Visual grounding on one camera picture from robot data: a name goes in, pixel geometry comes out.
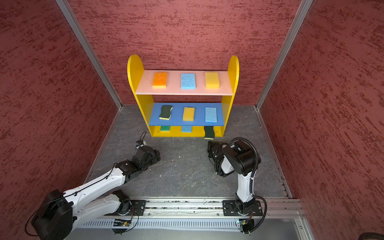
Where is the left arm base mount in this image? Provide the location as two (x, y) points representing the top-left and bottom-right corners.
(117, 200), (147, 216)

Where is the orange sponge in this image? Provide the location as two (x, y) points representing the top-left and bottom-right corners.
(152, 72), (168, 89)

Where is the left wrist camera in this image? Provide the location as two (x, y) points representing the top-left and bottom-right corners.
(136, 140), (147, 150)

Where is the dark green wavy sponge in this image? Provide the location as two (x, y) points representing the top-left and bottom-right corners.
(159, 105), (173, 120)
(204, 126), (215, 140)

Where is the thin black left cable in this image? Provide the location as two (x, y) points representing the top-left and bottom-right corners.
(24, 131), (148, 237)

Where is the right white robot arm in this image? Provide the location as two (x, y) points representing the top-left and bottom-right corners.
(207, 137), (261, 216)

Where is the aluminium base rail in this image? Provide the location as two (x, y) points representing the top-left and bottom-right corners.
(98, 196), (301, 220)

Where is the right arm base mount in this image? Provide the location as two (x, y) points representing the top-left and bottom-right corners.
(222, 199), (263, 217)

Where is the yellow wooden two-tier shelf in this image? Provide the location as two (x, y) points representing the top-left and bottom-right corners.
(127, 55), (240, 138)

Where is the perforated metal vent strip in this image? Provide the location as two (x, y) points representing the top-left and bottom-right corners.
(80, 219), (240, 231)

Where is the blue sponge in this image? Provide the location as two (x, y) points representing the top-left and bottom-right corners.
(181, 126), (193, 133)
(181, 73), (196, 90)
(205, 107), (218, 123)

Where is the aluminium corner post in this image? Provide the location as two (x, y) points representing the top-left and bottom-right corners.
(55, 0), (124, 111)
(256, 0), (313, 111)

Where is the right aluminium corner post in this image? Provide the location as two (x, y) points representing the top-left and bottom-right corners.
(256, 0), (313, 111)

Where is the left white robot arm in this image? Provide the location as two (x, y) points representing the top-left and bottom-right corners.
(27, 144), (161, 240)

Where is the bright green yellow sponge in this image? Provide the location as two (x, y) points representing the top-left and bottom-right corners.
(160, 126), (171, 132)

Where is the left aluminium corner post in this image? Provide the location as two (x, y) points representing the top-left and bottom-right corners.
(55, 0), (124, 111)

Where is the yellow sponge front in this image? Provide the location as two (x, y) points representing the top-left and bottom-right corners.
(183, 107), (195, 122)

